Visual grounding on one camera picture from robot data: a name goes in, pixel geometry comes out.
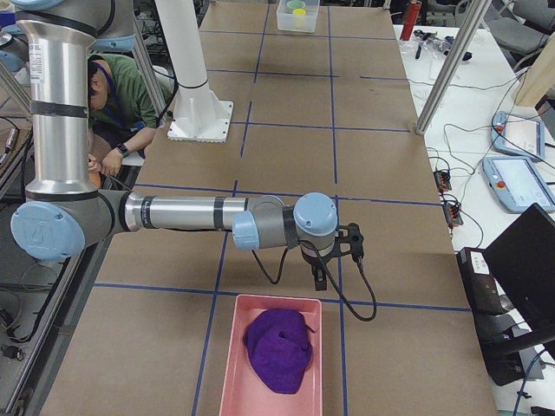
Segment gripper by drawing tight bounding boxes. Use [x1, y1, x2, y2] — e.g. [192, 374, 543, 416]
[300, 242, 338, 290]

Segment purple cloth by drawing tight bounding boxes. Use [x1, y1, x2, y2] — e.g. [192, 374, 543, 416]
[243, 309, 313, 394]

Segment green bowl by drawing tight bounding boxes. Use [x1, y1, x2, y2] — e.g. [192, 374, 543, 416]
[286, 0, 305, 10]

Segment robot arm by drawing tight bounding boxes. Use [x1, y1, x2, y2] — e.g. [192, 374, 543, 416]
[10, 1, 340, 290]

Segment black box device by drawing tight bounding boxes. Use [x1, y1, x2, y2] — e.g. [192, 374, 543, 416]
[456, 247, 513, 316]

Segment pink plastic bin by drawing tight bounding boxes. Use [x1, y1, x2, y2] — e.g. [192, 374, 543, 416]
[219, 295, 323, 415]

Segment black monitor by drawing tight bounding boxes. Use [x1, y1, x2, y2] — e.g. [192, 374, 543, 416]
[483, 203, 554, 329]

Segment near teach pendant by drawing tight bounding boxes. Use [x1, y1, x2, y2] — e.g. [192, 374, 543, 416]
[481, 156, 554, 213]

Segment teach pendant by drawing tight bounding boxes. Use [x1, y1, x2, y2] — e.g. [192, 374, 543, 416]
[481, 156, 554, 213]
[491, 111, 545, 161]

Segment far teach pendant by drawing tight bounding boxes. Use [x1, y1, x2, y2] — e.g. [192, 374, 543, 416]
[491, 111, 545, 161]

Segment person in green shirt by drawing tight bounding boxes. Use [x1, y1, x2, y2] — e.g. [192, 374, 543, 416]
[87, 54, 160, 176]

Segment clear plastic bin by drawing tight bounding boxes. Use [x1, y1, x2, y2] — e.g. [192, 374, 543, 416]
[276, 0, 320, 33]

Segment red cylinder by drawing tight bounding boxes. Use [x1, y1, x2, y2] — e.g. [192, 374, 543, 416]
[400, 0, 421, 41]

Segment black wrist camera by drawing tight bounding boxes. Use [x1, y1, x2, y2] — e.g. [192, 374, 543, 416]
[336, 223, 364, 263]

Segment aluminium frame post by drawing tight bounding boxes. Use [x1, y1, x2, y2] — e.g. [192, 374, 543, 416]
[415, 0, 491, 135]

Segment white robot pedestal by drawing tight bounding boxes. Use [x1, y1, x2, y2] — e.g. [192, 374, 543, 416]
[155, 0, 233, 143]

